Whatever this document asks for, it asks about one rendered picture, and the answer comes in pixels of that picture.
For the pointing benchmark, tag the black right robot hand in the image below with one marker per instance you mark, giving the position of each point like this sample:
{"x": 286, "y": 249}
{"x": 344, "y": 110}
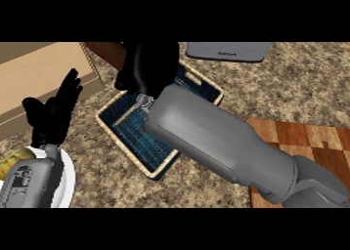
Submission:
{"x": 148, "y": 68}

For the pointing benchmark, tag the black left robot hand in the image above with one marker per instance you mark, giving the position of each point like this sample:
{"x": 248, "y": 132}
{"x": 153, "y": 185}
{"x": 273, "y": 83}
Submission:
{"x": 49, "y": 115}

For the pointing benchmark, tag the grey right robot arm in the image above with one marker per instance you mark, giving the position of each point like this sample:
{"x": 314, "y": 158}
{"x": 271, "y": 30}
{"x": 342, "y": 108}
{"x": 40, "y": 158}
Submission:
{"x": 230, "y": 146}

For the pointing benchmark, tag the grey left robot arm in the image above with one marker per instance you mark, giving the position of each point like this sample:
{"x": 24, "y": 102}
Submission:
{"x": 30, "y": 182}

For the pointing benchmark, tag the blue rectangular wicker basket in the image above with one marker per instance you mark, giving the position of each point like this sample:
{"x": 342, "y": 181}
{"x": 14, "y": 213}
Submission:
{"x": 148, "y": 130}

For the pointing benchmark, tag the checkered wooden cutting board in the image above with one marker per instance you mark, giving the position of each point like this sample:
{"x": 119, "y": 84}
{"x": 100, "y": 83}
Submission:
{"x": 322, "y": 146}

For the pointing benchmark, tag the tan wooden cabinet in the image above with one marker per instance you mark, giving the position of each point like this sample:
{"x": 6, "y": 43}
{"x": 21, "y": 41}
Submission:
{"x": 33, "y": 84}

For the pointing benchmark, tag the yellow round vegetable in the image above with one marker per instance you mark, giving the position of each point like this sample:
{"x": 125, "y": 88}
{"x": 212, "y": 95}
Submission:
{"x": 9, "y": 161}

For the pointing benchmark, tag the grey flat appliance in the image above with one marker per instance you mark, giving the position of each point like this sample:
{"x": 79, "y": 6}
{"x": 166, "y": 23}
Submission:
{"x": 228, "y": 51}

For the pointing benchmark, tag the white round plate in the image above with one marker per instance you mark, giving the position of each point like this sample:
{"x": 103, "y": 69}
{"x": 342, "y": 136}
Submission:
{"x": 67, "y": 175}

